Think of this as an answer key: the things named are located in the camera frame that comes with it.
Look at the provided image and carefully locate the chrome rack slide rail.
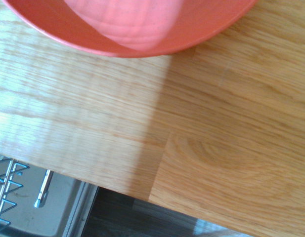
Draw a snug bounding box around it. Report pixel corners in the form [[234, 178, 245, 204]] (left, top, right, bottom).
[[34, 169, 55, 208]]

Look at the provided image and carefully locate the red plastic bowl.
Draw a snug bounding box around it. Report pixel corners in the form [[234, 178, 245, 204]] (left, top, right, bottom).
[[1, 0, 259, 58]]

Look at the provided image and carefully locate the grey sink basin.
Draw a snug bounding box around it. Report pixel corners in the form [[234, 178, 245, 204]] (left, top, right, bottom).
[[0, 152, 100, 237]]

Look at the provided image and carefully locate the wire dishwasher rack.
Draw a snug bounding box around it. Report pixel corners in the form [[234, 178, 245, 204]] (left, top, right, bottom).
[[0, 158, 31, 232]]

